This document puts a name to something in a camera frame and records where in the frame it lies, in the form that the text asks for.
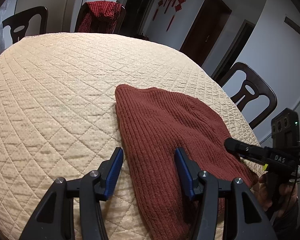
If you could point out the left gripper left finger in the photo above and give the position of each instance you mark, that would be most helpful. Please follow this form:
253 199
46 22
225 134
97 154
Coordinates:
53 218

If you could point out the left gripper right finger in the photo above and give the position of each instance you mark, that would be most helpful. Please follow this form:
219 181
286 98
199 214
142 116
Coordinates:
243 216

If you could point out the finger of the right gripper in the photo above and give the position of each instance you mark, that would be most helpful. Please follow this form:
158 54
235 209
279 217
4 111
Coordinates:
252 153

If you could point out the rust red knit sweater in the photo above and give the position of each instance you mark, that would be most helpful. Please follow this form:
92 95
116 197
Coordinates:
153 123

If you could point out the right hand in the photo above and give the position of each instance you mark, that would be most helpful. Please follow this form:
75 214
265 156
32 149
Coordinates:
270 193

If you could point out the dark wooden chair right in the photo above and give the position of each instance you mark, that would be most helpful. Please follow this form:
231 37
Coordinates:
252 87

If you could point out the dark wooden chair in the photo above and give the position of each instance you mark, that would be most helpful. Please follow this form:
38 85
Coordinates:
121 20
19 22
252 87

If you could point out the cream quilted bed cover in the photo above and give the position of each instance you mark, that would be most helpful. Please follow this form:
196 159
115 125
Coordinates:
57 108

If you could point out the dark wooden door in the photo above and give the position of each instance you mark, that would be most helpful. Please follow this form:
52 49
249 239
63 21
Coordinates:
205 30

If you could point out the red checkered garment on chair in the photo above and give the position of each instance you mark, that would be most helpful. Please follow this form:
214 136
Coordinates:
100 16

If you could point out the dark wooden chair left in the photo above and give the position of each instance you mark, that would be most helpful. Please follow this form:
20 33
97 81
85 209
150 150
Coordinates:
19 22

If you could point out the dark wooden chair middle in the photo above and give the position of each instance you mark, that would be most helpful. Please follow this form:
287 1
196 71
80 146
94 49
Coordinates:
121 20

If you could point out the grey wardrobe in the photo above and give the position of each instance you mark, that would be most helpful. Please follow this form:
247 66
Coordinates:
47 2

